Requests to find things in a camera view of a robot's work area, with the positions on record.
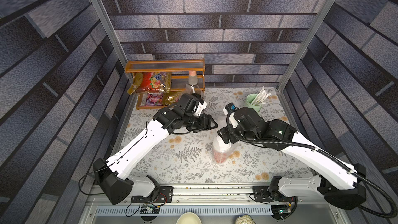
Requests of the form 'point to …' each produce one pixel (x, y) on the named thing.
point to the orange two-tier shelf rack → (180, 68)
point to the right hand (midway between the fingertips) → (223, 127)
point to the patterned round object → (245, 219)
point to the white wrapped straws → (259, 98)
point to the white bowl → (188, 218)
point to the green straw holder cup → (249, 99)
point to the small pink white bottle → (193, 78)
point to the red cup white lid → (221, 150)
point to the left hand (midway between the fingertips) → (214, 126)
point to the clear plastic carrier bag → (193, 89)
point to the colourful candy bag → (154, 99)
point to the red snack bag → (157, 81)
